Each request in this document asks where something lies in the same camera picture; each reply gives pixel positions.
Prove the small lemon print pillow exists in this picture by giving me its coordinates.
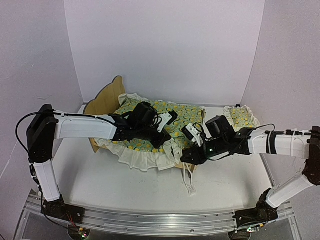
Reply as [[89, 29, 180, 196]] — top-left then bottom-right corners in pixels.
[[223, 105, 261, 132]]

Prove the lemon print ruffled mattress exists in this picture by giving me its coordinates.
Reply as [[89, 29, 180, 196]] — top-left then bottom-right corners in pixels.
[[94, 92, 205, 197]]

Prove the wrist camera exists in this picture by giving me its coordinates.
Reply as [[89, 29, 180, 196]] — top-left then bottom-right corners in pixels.
[[181, 123, 206, 147], [156, 110, 178, 133]]

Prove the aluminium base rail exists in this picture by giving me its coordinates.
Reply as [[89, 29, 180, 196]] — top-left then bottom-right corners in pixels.
[[14, 191, 302, 240]]

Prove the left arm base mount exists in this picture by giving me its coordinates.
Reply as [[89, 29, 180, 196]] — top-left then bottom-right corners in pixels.
[[41, 195, 85, 224]]

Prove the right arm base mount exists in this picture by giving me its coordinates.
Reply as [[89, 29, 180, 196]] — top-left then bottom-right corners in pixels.
[[232, 191, 278, 230]]

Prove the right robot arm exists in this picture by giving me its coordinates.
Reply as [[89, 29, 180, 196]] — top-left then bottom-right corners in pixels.
[[180, 115, 320, 209]]

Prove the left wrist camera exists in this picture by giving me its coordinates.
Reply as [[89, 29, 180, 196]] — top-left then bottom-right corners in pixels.
[[156, 110, 178, 133]]

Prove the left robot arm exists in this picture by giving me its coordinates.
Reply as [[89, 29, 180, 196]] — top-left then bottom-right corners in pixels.
[[19, 102, 178, 203]]

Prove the wooden pet bed frame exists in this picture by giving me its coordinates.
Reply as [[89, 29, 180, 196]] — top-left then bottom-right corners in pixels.
[[83, 76, 205, 172]]

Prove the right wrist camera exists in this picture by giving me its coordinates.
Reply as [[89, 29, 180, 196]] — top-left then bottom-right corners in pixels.
[[181, 123, 206, 147]]

